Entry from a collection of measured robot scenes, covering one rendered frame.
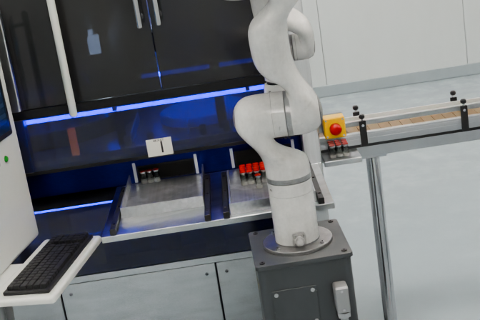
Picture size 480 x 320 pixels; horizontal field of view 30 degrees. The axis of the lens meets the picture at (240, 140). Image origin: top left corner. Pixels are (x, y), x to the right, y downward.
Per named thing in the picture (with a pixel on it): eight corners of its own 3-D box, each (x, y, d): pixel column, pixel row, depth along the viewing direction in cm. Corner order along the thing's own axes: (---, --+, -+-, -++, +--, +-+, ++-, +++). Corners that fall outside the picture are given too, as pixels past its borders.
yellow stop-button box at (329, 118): (323, 134, 308) (320, 114, 306) (343, 131, 308) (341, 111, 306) (326, 140, 301) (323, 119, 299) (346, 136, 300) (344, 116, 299)
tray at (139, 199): (130, 184, 311) (128, 175, 311) (204, 173, 311) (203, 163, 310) (121, 218, 279) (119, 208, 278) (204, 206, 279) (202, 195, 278)
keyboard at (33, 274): (53, 241, 291) (51, 233, 290) (93, 237, 288) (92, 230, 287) (3, 296, 253) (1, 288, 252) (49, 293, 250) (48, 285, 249)
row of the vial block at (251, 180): (241, 183, 294) (238, 171, 292) (295, 176, 293) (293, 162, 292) (241, 186, 291) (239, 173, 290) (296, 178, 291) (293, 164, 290)
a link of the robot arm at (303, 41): (305, -36, 238) (314, 42, 262) (246, -27, 240) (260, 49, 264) (308, -12, 233) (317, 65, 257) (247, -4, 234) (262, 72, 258)
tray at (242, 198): (228, 179, 301) (226, 169, 300) (305, 168, 300) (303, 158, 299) (231, 214, 268) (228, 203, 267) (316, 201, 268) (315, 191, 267)
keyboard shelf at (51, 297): (23, 248, 296) (21, 241, 295) (103, 241, 291) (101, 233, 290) (-38, 311, 253) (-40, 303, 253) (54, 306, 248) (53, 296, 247)
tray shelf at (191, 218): (117, 191, 312) (116, 186, 311) (316, 161, 312) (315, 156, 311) (102, 243, 266) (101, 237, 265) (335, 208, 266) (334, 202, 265)
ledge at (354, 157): (319, 156, 317) (318, 151, 317) (356, 150, 317) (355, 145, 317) (324, 167, 304) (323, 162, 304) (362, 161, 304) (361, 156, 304)
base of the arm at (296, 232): (338, 249, 236) (329, 183, 231) (266, 261, 236) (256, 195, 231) (326, 223, 255) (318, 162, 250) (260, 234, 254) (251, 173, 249)
